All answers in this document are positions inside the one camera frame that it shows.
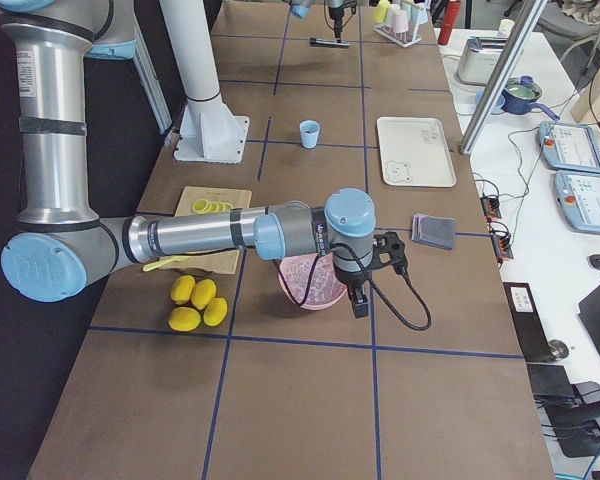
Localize pink bowl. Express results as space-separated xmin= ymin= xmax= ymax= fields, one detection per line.
xmin=278 ymin=253 xmax=347 ymax=312

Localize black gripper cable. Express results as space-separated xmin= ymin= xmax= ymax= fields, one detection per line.
xmin=279 ymin=249 xmax=432 ymax=332
xmin=323 ymin=0 xmax=358 ymax=26

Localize orange power strip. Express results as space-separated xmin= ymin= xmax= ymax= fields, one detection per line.
xmin=480 ymin=195 xmax=502 ymax=221
xmin=489 ymin=227 xmax=514 ymax=264

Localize light blue plastic cup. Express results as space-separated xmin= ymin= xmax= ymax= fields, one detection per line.
xmin=299 ymin=120 xmax=320 ymax=149

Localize yellow-green plastic knife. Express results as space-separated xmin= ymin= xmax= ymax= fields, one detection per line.
xmin=142 ymin=255 xmax=189 ymax=272

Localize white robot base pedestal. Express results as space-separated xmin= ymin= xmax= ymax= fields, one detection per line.
xmin=160 ymin=0 xmax=250 ymax=164

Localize lemon slice front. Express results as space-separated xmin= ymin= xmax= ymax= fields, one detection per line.
xmin=191 ymin=198 xmax=211 ymax=215

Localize whole lemon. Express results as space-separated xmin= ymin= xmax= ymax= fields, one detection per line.
xmin=168 ymin=306 xmax=202 ymax=332
xmin=170 ymin=275 xmax=196 ymax=305
xmin=190 ymin=279 xmax=217 ymax=310
xmin=203 ymin=297 xmax=229 ymax=327

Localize lower orange power strip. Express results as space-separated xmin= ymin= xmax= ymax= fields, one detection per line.
xmin=489 ymin=227 xmax=514 ymax=264

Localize light blue rack cup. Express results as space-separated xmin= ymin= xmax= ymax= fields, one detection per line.
xmin=400 ymin=0 xmax=429 ymax=28

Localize upper orange power strip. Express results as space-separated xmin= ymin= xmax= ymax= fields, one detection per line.
xmin=480 ymin=195 xmax=502 ymax=221

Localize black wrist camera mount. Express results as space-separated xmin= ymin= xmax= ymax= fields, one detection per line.
xmin=373 ymin=231 xmax=408 ymax=276

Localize pile of ice cubes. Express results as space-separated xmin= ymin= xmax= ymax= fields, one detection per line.
xmin=284 ymin=255 xmax=344 ymax=304

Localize bamboo cutting board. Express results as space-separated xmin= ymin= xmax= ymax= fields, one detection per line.
xmin=159 ymin=186 xmax=252 ymax=274

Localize yellow-green plastic cup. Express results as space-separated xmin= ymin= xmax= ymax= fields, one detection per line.
xmin=373 ymin=0 xmax=391 ymax=24

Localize blue pot with lid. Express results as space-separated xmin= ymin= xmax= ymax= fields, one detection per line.
xmin=502 ymin=75 xmax=559 ymax=121

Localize cream bear serving tray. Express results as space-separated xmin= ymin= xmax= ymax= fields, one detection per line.
xmin=376 ymin=116 xmax=456 ymax=188

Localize aluminium frame post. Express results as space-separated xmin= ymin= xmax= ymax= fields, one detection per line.
xmin=459 ymin=0 xmax=548 ymax=155

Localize purple folded cloth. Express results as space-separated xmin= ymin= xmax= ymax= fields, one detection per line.
xmin=411 ymin=213 xmax=420 ymax=242

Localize grey folded cloth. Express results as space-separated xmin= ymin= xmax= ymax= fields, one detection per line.
xmin=416 ymin=213 xmax=456 ymax=250

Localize pink plastic cup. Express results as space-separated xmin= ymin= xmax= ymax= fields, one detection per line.
xmin=387 ymin=9 xmax=409 ymax=35

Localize white wire cup rack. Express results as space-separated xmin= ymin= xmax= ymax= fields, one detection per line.
xmin=374 ymin=1 xmax=422 ymax=48

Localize silver toaster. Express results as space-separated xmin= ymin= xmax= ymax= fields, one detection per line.
xmin=457 ymin=36 xmax=507 ymax=86

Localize stainless steel muddler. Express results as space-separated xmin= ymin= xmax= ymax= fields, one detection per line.
xmin=309 ymin=37 xmax=350 ymax=48

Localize black box with label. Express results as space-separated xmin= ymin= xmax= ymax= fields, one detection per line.
xmin=503 ymin=282 xmax=552 ymax=362

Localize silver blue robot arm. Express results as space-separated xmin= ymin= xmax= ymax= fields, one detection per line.
xmin=0 ymin=1 xmax=379 ymax=318
xmin=289 ymin=0 xmax=348 ymax=43

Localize red bottle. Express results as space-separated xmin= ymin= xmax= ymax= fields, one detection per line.
xmin=438 ymin=0 xmax=462 ymax=45

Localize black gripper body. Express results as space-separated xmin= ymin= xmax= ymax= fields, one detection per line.
xmin=327 ymin=0 xmax=346 ymax=22
xmin=334 ymin=269 xmax=368 ymax=303

